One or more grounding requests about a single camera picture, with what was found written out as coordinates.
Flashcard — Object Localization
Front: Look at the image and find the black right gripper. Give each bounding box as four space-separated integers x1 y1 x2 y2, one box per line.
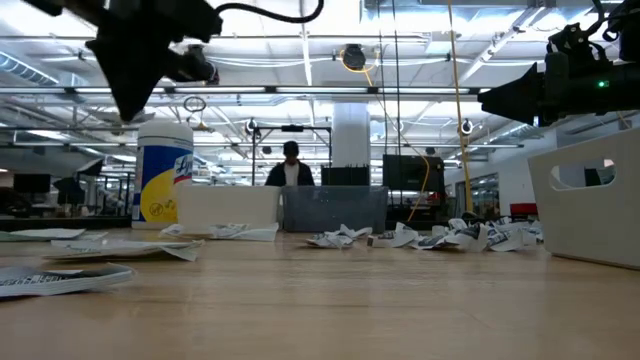
478 49 594 126

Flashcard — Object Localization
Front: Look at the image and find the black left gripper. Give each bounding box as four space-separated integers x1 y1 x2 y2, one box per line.
84 0 224 124

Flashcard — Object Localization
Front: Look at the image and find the white gauze packet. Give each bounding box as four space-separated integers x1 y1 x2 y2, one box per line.
159 222 280 243
43 238 206 263
0 227 109 243

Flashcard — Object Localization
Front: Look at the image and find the printed white packet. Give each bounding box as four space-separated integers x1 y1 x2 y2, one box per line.
0 263 135 300

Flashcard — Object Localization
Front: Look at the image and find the disinfecting wipes canister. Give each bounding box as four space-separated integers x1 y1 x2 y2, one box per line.
132 121 195 230

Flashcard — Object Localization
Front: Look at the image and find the dark angled panel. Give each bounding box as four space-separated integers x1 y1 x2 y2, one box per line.
74 158 105 177

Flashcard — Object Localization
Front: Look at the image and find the dark background equipment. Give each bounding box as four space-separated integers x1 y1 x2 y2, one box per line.
52 177 87 206

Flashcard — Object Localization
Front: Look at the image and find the black monitor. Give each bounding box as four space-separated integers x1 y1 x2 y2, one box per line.
382 153 446 193

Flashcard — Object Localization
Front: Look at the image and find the dark background monitor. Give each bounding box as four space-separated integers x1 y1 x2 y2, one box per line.
13 173 52 195

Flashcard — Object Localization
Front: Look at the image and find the white plastic bin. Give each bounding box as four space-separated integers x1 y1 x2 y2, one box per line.
177 184 282 234

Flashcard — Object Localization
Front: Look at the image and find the white pillar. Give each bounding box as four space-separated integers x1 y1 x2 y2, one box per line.
332 102 371 169

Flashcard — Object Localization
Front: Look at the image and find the person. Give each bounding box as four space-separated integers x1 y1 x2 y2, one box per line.
264 140 316 188

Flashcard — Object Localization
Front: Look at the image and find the black crate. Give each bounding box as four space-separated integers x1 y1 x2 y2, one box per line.
320 164 371 187

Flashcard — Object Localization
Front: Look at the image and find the grey translucent plastic bin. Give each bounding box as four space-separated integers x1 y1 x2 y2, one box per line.
281 184 390 234

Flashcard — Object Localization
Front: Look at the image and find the long silver duct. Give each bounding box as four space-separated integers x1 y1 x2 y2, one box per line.
492 119 544 146

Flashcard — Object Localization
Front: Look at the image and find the hanging cable ring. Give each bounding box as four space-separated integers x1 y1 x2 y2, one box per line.
182 95 208 114

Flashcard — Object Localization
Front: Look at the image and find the thick yellow power cable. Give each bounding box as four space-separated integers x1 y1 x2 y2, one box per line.
446 0 475 214

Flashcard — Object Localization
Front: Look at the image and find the black ceiling cord reel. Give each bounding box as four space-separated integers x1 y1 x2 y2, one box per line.
342 43 368 72
169 43 221 86

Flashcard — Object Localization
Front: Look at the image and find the silver ventilation duct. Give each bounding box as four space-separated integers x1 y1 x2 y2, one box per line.
0 49 60 87

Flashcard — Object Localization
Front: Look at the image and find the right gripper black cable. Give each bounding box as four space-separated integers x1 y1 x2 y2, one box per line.
587 0 626 44

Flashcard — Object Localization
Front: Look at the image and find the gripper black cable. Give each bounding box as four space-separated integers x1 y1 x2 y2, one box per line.
587 0 626 44
214 0 325 25

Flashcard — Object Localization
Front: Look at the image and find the black hanging cable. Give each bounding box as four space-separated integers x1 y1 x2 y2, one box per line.
391 0 401 156
377 0 389 156

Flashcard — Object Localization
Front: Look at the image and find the light grey handled bin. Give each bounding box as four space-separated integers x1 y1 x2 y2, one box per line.
527 127 640 271

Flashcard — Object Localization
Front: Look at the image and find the thin yellow reel cord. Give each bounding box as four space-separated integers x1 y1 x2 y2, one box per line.
338 48 432 224

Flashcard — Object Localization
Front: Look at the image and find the black metal rig frame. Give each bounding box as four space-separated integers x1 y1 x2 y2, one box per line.
0 215 132 234

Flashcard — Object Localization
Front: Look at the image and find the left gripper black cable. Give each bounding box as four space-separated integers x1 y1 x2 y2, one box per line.
214 0 325 25

